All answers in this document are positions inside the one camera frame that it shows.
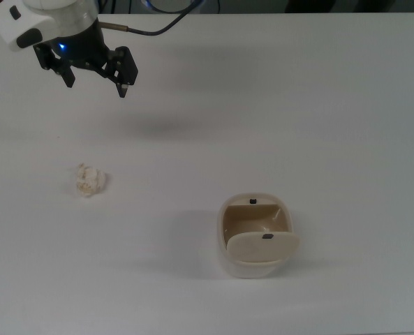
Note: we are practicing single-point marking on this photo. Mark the small cream bin with lid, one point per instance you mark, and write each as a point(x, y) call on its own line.
point(248, 249)

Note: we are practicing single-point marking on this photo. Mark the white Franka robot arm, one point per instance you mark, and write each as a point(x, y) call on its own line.
point(70, 21)

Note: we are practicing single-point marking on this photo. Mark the crumpled white paper trash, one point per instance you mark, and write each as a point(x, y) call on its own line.
point(88, 180)

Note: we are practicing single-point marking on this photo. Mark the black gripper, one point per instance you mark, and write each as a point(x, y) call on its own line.
point(84, 49)

